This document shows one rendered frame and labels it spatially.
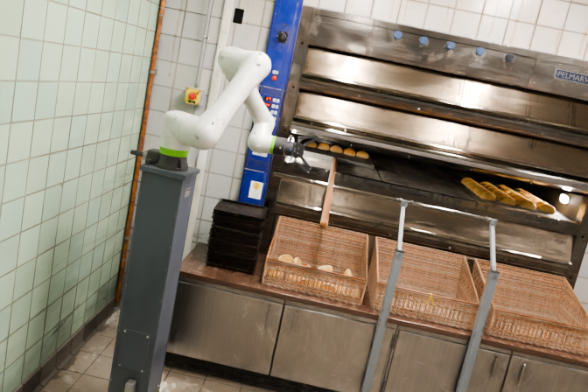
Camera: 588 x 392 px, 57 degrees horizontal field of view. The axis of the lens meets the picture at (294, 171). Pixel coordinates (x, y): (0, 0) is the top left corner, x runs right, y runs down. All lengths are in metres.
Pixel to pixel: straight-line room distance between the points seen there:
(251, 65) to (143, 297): 1.12
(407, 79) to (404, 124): 0.27
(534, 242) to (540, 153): 0.54
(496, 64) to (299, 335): 1.89
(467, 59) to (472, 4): 0.30
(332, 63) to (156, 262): 1.56
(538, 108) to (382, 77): 0.91
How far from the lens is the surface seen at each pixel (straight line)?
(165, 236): 2.42
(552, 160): 3.51
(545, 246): 3.61
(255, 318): 3.00
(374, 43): 3.28
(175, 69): 3.40
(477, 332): 3.01
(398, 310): 3.02
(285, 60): 3.24
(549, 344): 3.27
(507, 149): 3.42
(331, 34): 3.28
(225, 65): 2.52
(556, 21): 3.49
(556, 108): 3.50
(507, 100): 3.40
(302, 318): 2.97
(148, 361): 2.67
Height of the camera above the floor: 1.69
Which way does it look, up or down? 10 degrees down
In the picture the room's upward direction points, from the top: 12 degrees clockwise
